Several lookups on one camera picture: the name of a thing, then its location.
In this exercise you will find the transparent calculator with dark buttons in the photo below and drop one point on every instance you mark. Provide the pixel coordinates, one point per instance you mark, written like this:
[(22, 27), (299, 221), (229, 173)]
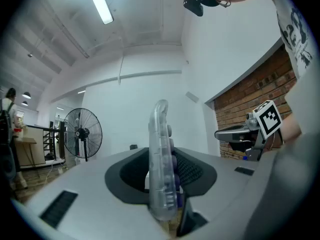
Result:
[(160, 159)]

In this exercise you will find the black metal railing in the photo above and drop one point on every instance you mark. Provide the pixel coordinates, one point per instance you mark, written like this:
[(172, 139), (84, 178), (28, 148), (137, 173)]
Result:
[(53, 139)]

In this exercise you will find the white shirt with black print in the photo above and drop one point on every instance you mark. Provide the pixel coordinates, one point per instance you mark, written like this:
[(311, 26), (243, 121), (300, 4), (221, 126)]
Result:
[(303, 66)]

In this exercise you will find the grey wall vent panel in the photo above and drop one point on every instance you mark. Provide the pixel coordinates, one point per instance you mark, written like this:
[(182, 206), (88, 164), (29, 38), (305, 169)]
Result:
[(192, 96)]

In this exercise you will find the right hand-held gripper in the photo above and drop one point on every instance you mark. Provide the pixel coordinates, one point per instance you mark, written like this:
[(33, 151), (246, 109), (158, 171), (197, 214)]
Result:
[(268, 119)]

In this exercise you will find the wooden side table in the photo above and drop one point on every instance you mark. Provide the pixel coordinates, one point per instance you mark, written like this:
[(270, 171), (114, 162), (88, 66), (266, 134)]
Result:
[(30, 146)]

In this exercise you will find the long ceiling tube light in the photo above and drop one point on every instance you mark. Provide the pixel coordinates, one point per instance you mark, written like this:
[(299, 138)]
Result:
[(100, 2)]

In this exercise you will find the black head camera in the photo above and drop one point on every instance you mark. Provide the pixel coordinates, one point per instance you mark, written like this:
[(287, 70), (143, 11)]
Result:
[(193, 6)]

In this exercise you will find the person's right forearm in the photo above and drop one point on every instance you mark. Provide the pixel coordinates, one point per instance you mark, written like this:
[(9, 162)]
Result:
[(291, 127)]

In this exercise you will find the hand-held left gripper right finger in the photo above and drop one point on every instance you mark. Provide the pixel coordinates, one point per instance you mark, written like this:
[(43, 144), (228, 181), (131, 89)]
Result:
[(237, 196)]

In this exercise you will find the thin-framed glasses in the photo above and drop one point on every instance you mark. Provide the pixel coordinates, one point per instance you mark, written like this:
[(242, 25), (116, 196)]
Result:
[(223, 2)]

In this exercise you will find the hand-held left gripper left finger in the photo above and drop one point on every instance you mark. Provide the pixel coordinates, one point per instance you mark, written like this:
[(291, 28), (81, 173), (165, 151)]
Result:
[(87, 181)]

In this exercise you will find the dark pendant lamp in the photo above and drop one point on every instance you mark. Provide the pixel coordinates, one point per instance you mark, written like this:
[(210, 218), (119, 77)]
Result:
[(26, 95), (24, 103)]

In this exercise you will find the black floor fan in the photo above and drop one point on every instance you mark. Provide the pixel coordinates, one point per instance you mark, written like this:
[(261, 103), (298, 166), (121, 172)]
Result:
[(82, 134)]

